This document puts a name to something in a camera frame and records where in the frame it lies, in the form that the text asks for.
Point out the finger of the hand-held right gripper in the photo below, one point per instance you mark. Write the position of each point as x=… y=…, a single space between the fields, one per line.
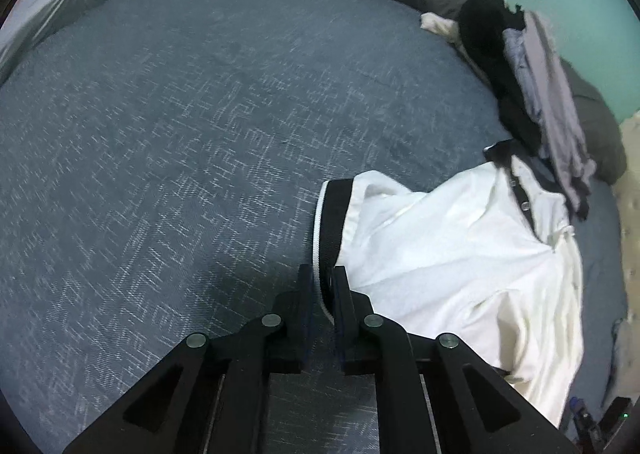
x=582 y=414

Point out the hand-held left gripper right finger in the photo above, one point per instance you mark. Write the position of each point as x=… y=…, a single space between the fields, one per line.
x=341 y=329

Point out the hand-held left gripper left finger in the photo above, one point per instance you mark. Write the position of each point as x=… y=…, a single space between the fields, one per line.
x=305 y=324

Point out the white polo shirt black trim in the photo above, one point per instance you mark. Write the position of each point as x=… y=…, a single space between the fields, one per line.
x=450 y=259

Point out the cream tufted headboard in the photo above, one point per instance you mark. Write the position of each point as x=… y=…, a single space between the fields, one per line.
x=631 y=194

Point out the lavender grey jacket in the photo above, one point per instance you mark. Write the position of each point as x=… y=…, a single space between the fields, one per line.
x=555 y=98

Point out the black garment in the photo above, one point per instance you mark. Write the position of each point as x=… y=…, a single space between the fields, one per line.
x=485 y=48

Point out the cream cloth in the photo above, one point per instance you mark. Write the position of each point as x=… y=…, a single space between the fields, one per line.
x=437 y=24

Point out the light blue shirt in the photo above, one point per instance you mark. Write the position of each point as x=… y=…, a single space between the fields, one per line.
x=520 y=63

